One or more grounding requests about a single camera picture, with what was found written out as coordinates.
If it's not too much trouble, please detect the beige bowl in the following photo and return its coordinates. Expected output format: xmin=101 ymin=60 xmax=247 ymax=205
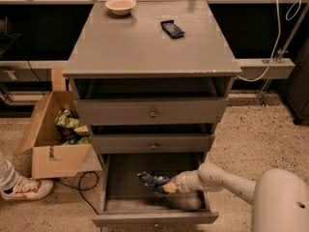
xmin=105 ymin=0 xmax=136 ymax=16

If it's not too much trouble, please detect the blue chip bag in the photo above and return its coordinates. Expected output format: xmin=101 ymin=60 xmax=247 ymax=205
xmin=137 ymin=172 xmax=170 ymax=194

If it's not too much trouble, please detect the grey top drawer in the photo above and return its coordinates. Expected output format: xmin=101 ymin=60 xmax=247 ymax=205
xmin=74 ymin=99 xmax=227 ymax=126

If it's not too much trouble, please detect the black floor cable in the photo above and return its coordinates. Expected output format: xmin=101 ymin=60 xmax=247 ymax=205
xmin=54 ymin=170 xmax=100 ymax=215

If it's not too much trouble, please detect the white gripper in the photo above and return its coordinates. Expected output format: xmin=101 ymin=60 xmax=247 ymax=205
xmin=162 ymin=171 xmax=193 ymax=193

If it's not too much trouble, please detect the grey drawer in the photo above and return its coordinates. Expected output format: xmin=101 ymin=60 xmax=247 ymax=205
xmin=91 ymin=133 xmax=214 ymax=154
xmin=74 ymin=99 xmax=227 ymax=126
xmin=93 ymin=153 xmax=218 ymax=227

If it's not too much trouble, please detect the grey middle drawer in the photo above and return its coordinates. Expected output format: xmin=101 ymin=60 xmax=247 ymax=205
xmin=91 ymin=133 xmax=214 ymax=154

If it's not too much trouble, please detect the grey trouser leg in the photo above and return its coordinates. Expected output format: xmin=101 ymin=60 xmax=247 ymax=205
xmin=0 ymin=152 xmax=19 ymax=190

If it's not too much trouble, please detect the cardboard box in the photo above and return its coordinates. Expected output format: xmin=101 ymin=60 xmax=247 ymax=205
xmin=16 ymin=91 xmax=101 ymax=179

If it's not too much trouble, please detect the green snack bag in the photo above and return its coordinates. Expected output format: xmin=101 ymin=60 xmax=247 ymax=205
xmin=55 ymin=110 xmax=82 ymax=129

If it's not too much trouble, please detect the white hanging cable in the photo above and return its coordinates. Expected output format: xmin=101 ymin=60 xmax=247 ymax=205
xmin=237 ymin=0 xmax=309 ymax=83

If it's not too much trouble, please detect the green packet in box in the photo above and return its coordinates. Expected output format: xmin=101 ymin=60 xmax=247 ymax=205
xmin=64 ymin=136 xmax=91 ymax=145

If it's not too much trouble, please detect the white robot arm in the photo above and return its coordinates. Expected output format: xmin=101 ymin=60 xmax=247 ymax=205
xmin=163 ymin=162 xmax=309 ymax=232

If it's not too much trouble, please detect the white red sneaker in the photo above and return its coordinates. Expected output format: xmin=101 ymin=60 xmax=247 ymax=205
xmin=1 ymin=176 xmax=54 ymax=201

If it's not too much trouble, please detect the grey drawer cabinet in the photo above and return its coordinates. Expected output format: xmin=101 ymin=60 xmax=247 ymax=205
xmin=63 ymin=0 xmax=242 ymax=162

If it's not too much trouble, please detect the grey bottom drawer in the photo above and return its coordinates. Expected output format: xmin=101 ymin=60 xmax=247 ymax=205
xmin=93 ymin=153 xmax=218 ymax=227

